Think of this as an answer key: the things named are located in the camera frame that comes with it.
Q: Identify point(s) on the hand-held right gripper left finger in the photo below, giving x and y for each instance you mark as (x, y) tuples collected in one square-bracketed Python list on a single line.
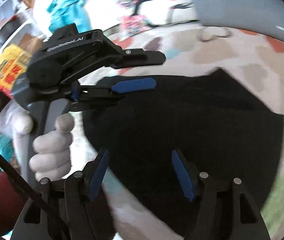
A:
[(97, 177)]

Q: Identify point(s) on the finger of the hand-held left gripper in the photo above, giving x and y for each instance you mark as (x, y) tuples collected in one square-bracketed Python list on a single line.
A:
[(142, 56), (134, 85)]

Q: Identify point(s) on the white shelf unit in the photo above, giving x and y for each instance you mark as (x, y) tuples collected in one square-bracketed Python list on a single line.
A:
[(4, 17)]

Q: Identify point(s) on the colourful patterned cloth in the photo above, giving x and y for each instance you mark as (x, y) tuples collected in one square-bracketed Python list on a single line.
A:
[(134, 22)]

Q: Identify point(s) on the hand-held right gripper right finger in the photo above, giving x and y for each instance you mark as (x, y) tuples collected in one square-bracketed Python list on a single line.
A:
[(182, 177)]

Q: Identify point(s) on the person's left hand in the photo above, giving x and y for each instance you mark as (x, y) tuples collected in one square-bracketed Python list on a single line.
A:
[(54, 152)]

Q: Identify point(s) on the grey pillow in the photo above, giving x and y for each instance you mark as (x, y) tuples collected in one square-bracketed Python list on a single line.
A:
[(237, 2)]

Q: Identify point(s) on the yellow printed box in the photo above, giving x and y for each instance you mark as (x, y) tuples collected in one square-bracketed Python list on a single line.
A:
[(9, 67)]

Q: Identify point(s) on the teal cloth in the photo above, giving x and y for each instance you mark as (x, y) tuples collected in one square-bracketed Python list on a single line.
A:
[(72, 5)]

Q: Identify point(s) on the black pants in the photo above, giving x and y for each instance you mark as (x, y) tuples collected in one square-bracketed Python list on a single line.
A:
[(182, 120)]

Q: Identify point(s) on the printed blanket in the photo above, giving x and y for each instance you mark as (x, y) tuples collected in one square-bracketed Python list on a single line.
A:
[(257, 62)]

